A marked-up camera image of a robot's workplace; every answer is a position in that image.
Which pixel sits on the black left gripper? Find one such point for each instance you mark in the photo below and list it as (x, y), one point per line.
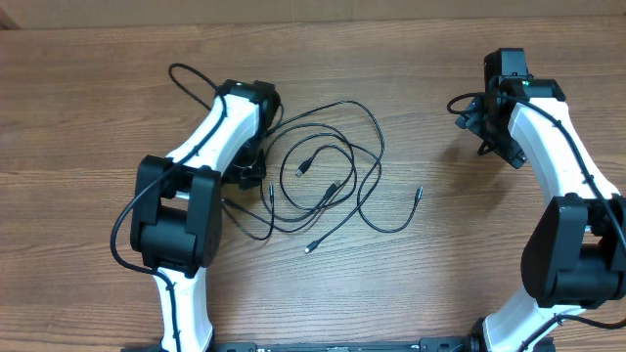
(251, 177)

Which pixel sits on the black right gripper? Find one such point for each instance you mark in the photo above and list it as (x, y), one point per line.
(473, 122)

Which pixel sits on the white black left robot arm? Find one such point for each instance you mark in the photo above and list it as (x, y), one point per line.
(177, 223)

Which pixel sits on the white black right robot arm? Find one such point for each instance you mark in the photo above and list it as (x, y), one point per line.
(574, 261)

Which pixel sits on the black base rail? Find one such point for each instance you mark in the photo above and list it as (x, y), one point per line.
(426, 344)

